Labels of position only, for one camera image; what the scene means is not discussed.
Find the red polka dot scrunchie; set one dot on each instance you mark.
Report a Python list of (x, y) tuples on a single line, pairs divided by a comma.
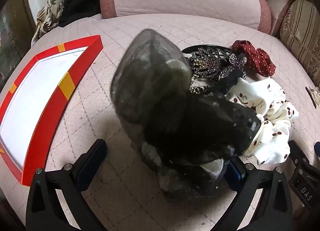
[(257, 58)]

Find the leaf shaped rhinestone hair clip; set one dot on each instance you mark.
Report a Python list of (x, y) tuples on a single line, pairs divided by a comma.
[(205, 60)]

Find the red tray with white inside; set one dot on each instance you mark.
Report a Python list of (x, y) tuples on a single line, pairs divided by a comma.
[(45, 111)]

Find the hair clip with beige bow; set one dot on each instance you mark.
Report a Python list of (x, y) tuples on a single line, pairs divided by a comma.
[(312, 96)]

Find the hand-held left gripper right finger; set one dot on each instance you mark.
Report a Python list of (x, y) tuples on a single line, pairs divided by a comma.
[(235, 172)]

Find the pink quilted sofa seat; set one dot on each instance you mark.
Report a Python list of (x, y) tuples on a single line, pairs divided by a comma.
[(150, 30)]

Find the white cherry print scrunchie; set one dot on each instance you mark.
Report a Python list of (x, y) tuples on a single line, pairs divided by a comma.
[(270, 121)]

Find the floral patterned cloth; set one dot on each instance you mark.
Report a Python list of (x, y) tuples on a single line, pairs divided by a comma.
[(51, 8)]

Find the black headband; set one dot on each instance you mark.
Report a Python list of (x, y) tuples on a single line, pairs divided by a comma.
[(212, 46)]

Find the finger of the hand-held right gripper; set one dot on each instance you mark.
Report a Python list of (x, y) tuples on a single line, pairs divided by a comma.
[(317, 149), (303, 173)]

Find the black rhinestone bow hair clip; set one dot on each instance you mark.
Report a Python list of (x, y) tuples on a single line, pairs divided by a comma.
[(233, 67)]

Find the brown striped cushion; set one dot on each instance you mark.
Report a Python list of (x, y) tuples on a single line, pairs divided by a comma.
[(302, 28)]

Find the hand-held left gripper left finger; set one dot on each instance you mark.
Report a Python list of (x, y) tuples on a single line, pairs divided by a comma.
[(88, 166)]

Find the dark mesh hair accessory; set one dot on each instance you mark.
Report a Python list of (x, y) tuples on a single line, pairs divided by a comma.
[(175, 111)]

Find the black cloth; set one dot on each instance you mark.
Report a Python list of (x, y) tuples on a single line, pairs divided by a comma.
[(82, 8)]

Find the pink bolster cushion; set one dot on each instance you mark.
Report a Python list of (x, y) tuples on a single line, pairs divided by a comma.
[(180, 0)]

